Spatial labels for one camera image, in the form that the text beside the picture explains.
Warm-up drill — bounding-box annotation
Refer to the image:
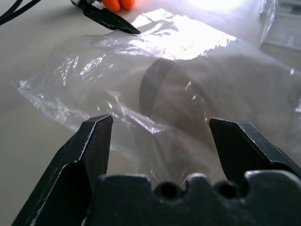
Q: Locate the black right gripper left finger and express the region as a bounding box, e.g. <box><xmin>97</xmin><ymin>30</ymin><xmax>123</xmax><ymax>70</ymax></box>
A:
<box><xmin>10</xmin><ymin>114</ymin><xmax>114</xmax><ymax>226</ymax></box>

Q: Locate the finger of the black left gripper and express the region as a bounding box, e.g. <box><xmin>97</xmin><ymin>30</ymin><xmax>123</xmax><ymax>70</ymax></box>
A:
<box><xmin>82</xmin><ymin>7</ymin><xmax>123</xmax><ymax>32</ymax></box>
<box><xmin>87</xmin><ymin>3</ymin><xmax>142</xmax><ymax>35</ymax></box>

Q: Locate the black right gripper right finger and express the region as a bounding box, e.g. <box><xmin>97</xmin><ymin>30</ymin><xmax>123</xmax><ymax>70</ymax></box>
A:
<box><xmin>208</xmin><ymin>117</ymin><xmax>301</xmax><ymax>187</ymax></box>

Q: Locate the clear plastic bag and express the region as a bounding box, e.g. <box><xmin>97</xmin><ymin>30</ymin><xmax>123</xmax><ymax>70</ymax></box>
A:
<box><xmin>11</xmin><ymin>0</ymin><xmax>301</xmax><ymax>189</ymax></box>

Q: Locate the dark grey cap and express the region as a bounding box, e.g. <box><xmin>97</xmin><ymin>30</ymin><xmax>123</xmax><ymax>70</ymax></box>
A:
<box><xmin>138</xmin><ymin>58</ymin><xmax>283</xmax><ymax>142</ymax></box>

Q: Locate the orange rounded object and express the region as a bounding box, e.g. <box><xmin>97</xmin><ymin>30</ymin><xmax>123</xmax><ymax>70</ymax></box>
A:
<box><xmin>102</xmin><ymin>0</ymin><xmax>121</xmax><ymax>12</ymax></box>
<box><xmin>118</xmin><ymin>0</ymin><xmax>137</xmax><ymax>10</ymax></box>

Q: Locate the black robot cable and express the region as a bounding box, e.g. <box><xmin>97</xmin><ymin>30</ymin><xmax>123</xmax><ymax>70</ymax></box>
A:
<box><xmin>0</xmin><ymin>0</ymin><xmax>41</xmax><ymax>25</ymax></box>

